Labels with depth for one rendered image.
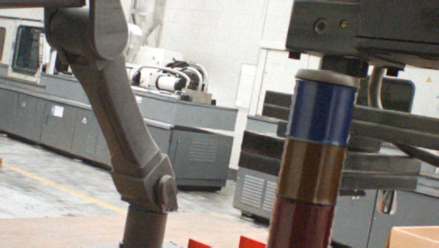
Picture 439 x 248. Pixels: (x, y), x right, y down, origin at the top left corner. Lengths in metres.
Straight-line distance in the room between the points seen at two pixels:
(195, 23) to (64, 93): 2.34
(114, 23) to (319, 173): 0.55
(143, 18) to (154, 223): 8.16
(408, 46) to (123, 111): 0.49
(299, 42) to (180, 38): 9.97
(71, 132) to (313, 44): 8.37
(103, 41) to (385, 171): 0.39
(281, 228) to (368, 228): 5.57
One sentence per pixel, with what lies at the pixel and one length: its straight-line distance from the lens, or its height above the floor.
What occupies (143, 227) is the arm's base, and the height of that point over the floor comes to 0.95.
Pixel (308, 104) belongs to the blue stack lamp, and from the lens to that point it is 0.42.
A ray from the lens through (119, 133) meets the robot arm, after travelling 1.01.
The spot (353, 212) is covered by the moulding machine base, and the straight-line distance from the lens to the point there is 6.07.
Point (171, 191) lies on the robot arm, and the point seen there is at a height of 1.01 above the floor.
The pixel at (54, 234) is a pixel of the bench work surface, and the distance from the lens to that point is 1.21.
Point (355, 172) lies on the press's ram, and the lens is 0.69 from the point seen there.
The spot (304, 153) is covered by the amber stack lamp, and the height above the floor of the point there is 1.15.
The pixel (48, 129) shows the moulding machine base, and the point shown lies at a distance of 9.45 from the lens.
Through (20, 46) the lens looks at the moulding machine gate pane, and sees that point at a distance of 10.26.
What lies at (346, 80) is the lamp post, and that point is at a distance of 0.42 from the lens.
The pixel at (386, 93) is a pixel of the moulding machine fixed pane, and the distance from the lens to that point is 6.01.
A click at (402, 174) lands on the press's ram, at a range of 0.77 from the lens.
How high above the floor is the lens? 1.18
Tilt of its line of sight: 3 degrees down
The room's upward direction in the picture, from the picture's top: 10 degrees clockwise
